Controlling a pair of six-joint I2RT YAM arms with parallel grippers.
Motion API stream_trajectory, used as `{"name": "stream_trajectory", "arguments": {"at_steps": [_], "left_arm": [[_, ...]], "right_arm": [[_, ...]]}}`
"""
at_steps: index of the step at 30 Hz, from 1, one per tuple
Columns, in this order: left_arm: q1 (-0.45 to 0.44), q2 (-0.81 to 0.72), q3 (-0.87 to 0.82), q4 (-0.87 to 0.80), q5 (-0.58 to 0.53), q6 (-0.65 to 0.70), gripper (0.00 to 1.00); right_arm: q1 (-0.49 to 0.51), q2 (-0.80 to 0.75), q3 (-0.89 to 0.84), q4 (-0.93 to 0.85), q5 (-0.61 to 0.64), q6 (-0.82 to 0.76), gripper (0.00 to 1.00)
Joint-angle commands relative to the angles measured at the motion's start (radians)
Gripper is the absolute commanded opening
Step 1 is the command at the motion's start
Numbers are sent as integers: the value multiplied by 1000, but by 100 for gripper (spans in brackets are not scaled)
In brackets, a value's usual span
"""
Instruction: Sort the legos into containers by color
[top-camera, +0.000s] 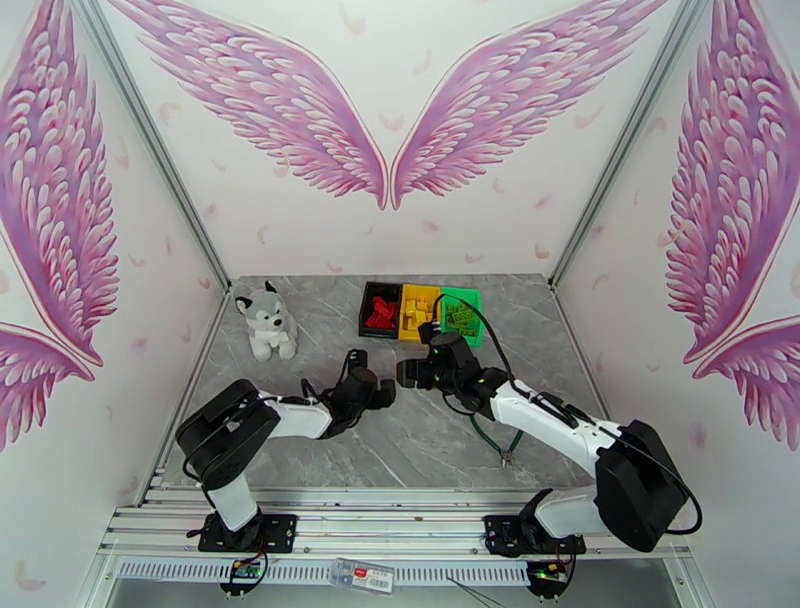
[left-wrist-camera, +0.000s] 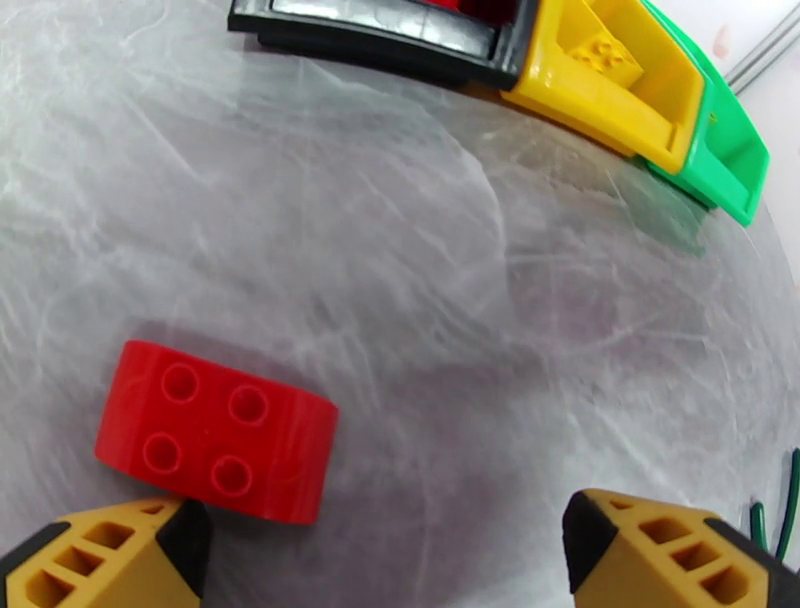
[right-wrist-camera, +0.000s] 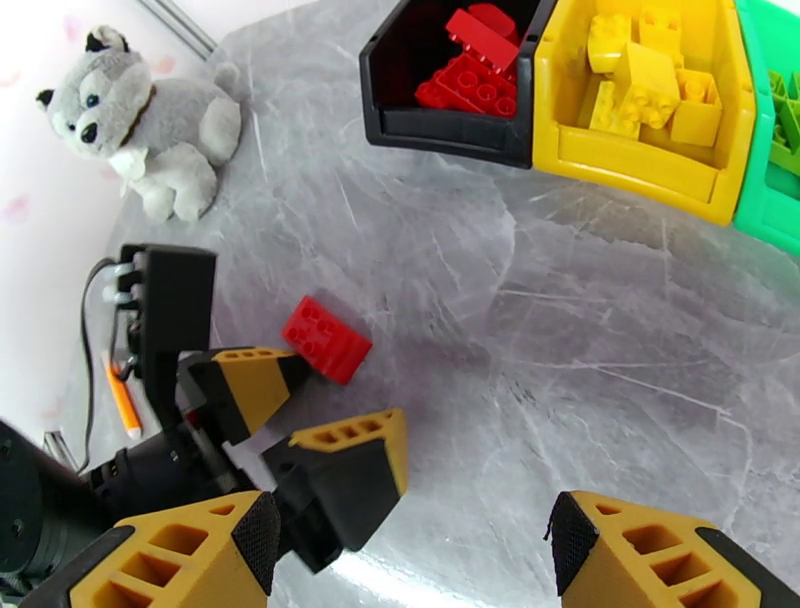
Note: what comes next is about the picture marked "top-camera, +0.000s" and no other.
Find clear label card holder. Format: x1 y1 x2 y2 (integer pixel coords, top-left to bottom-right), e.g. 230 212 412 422
329 557 397 594

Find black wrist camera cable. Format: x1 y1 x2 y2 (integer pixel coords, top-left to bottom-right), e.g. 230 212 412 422
300 356 353 403
433 292 521 390

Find black plastic bin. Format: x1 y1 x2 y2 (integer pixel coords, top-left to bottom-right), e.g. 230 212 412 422
357 281 404 340

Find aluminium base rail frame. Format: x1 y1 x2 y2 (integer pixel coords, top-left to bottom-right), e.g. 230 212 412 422
96 487 695 562

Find green-handled pliers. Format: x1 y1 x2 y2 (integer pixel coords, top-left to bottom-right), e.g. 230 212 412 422
468 414 525 470

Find green plastic bin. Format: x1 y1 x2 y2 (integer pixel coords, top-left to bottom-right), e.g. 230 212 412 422
439 286 486 349

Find thin metal tweezers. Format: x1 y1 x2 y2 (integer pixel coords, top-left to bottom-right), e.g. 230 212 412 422
446 576 504 608

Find black left wrist camera cable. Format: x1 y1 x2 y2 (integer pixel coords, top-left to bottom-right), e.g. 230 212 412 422
300 356 353 403

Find perforated white cable tray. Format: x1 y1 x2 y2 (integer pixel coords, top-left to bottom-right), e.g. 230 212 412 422
115 557 533 581

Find grey white husky plush toy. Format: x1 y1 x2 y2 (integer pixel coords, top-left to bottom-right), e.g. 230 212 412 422
234 279 300 365

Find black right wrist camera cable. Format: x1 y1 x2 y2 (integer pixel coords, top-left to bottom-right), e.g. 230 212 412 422
433 292 521 390

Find aluminium frame post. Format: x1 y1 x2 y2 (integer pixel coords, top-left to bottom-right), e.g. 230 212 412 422
548 0 709 293
67 0 234 293

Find yellow plastic bin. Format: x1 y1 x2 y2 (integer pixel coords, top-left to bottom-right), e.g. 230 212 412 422
397 284 445 345

